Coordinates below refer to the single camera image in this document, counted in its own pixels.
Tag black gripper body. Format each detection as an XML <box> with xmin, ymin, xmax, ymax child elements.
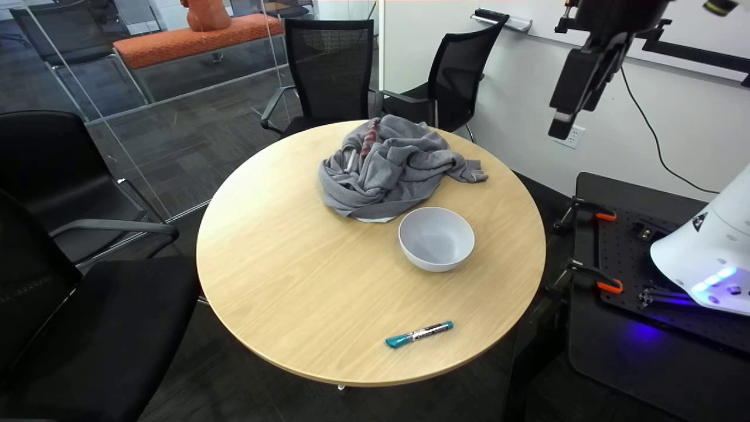
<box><xmin>549</xmin><ymin>30</ymin><xmax>637</xmax><ymax>123</ymax></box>

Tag white round bowl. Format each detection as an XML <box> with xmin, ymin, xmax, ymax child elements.
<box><xmin>396</xmin><ymin>205</ymin><xmax>478</xmax><ymax>274</ymax></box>

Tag black mesh office chair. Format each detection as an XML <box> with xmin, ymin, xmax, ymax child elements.
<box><xmin>381</xmin><ymin>6</ymin><xmax>512</xmax><ymax>133</ymax></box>
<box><xmin>258</xmin><ymin>17</ymin><xmax>377</xmax><ymax>139</ymax></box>

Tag black mounting bar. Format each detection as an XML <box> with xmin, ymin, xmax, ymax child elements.
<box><xmin>640</xmin><ymin>36</ymin><xmax>750</xmax><ymax>89</ymax></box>

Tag crumpled grey sweatshirt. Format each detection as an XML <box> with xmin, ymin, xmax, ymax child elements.
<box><xmin>316</xmin><ymin>112</ymin><xmax>490</xmax><ymax>228</ymax></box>

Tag teal marker pen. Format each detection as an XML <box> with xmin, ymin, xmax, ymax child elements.
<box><xmin>384</xmin><ymin>319</ymin><xmax>458</xmax><ymax>352</ymax></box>

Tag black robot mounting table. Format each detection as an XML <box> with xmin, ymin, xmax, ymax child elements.
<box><xmin>566</xmin><ymin>171</ymin><xmax>750</xmax><ymax>422</ymax></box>

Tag orange object on bench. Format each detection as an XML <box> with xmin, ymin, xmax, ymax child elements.
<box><xmin>180</xmin><ymin>0</ymin><xmax>235</xmax><ymax>33</ymax></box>

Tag black chair behind glass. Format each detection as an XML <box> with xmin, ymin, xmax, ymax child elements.
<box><xmin>7</xmin><ymin>0</ymin><xmax>154</xmax><ymax>107</ymax></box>

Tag white wall outlet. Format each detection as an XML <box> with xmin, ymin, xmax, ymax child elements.
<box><xmin>559</xmin><ymin>123</ymin><xmax>589</xmax><ymax>153</ymax></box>

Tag black wall cable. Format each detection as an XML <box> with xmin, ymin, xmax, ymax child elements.
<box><xmin>620</xmin><ymin>56</ymin><xmax>723</xmax><ymax>198</ymax></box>

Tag black clamp orange handle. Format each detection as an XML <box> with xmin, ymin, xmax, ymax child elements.
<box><xmin>552</xmin><ymin>198</ymin><xmax>621</xmax><ymax>236</ymax></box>
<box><xmin>549</xmin><ymin>258</ymin><xmax>628</xmax><ymax>300</ymax></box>

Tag glass partition metal frame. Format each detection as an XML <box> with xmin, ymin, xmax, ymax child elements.
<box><xmin>14</xmin><ymin>0</ymin><xmax>294</xmax><ymax>224</ymax></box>

